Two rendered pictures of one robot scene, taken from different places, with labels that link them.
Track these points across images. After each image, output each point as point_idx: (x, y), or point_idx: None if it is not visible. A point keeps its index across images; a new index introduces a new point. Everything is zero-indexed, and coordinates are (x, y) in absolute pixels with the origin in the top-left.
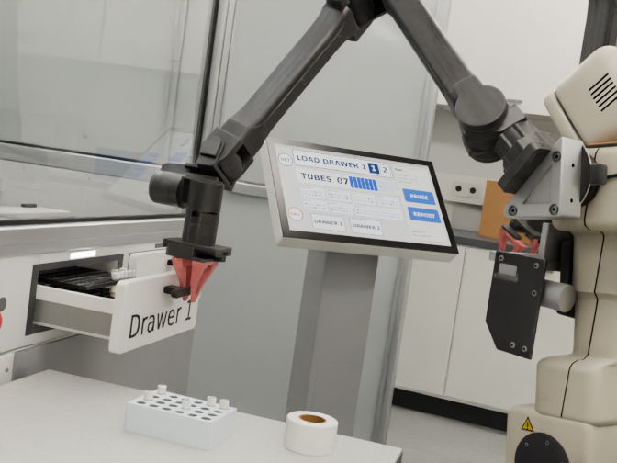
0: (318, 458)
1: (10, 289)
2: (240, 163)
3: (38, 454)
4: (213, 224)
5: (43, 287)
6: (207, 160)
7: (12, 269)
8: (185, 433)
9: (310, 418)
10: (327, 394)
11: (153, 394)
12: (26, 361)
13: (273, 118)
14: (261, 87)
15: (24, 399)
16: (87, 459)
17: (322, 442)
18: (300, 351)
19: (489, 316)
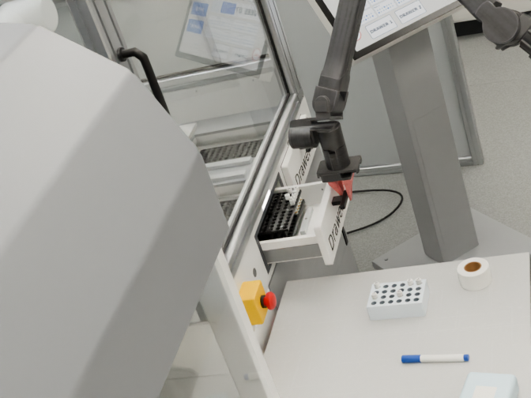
0: (486, 290)
1: (254, 260)
2: (341, 102)
3: (345, 366)
4: (344, 152)
5: (264, 243)
6: (322, 115)
7: (249, 250)
8: (408, 311)
9: (470, 264)
10: (427, 137)
11: (374, 290)
12: (274, 285)
13: (350, 61)
14: (331, 42)
15: (299, 320)
16: (372, 357)
17: (485, 279)
18: (393, 114)
19: None
